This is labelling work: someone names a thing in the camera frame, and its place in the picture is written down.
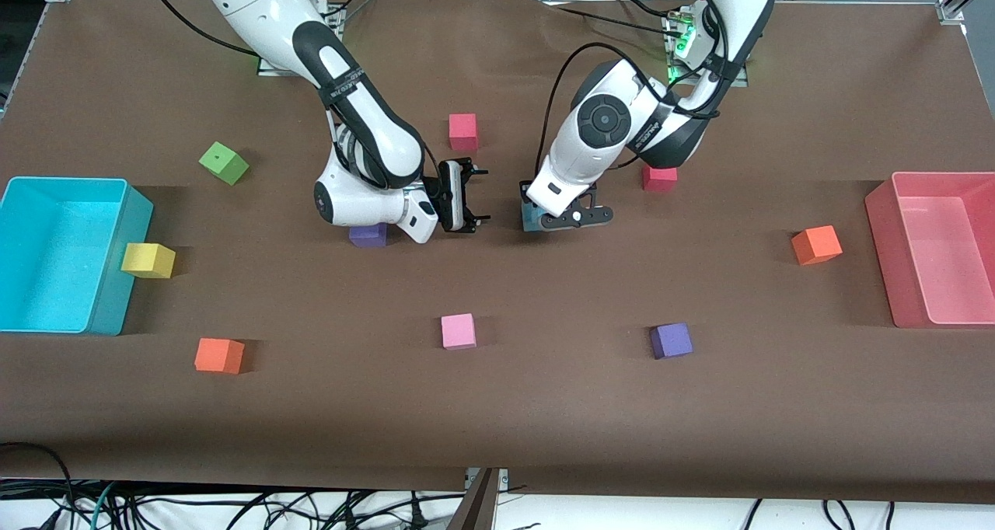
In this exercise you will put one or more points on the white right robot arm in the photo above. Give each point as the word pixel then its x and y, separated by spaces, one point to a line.
pixel 264 9

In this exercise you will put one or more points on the brown table cover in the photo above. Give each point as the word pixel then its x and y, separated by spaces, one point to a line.
pixel 544 406

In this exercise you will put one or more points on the cyan plastic bin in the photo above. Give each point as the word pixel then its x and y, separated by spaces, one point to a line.
pixel 47 266

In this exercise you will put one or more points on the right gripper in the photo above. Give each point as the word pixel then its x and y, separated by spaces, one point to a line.
pixel 451 197

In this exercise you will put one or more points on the silver metal bracket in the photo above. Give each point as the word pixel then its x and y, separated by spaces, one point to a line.
pixel 504 477

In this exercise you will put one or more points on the purple foam block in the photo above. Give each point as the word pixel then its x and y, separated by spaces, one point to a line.
pixel 369 237
pixel 671 340

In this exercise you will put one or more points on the aluminium table edge rail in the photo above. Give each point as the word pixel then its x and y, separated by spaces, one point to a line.
pixel 23 56

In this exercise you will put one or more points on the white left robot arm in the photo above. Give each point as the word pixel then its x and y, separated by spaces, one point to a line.
pixel 645 99

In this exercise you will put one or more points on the red foam block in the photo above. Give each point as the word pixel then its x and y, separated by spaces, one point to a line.
pixel 661 180
pixel 462 130

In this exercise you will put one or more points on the pink foam block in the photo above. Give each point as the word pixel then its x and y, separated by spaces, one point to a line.
pixel 459 331

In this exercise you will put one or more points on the pink plastic bin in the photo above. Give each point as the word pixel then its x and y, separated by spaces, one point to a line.
pixel 940 258

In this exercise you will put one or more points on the green foam block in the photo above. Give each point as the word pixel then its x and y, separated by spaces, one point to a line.
pixel 224 163

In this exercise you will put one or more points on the yellow foam block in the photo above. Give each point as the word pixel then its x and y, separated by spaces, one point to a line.
pixel 148 260

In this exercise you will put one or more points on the orange foam block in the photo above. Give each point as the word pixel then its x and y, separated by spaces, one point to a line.
pixel 816 245
pixel 219 355

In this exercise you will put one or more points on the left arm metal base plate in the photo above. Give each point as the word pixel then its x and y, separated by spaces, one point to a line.
pixel 673 70

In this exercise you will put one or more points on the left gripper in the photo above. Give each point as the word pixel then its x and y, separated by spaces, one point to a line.
pixel 523 184

